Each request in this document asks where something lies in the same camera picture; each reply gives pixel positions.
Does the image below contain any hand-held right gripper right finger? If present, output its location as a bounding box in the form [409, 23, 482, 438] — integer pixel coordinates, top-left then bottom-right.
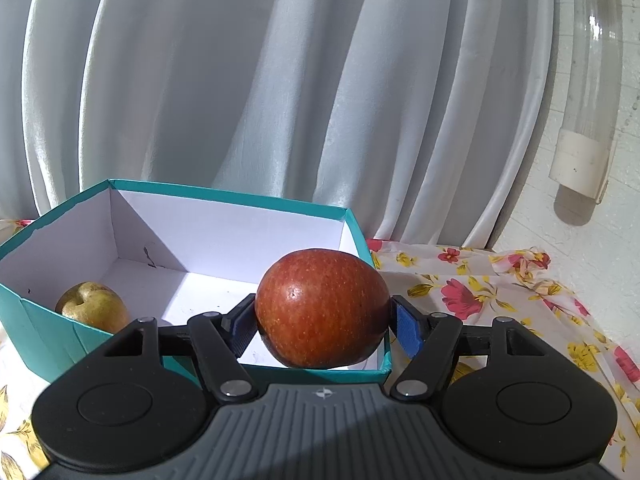
[390, 295, 551, 401]

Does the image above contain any red apple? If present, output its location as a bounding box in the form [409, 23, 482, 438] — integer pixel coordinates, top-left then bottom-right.
[254, 249, 391, 370]

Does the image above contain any yellow-green pear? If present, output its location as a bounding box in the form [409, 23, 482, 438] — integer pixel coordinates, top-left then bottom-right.
[55, 281, 132, 335]

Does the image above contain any teal cardboard box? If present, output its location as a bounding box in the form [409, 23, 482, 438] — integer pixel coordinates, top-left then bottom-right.
[0, 178, 393, 386]

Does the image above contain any floral tablecloth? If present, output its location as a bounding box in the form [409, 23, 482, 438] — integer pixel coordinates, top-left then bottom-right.
[0, 217, 640, 480]

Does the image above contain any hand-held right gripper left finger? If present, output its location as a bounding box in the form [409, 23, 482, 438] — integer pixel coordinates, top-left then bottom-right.
[102, 294, 258, 404]

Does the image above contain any white curtain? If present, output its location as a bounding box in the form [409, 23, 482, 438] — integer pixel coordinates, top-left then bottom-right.
[0, 0, 558, 252]

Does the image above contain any clear and white wall pipe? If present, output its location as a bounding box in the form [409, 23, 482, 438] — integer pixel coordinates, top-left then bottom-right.
[548, 0, 623, 201]

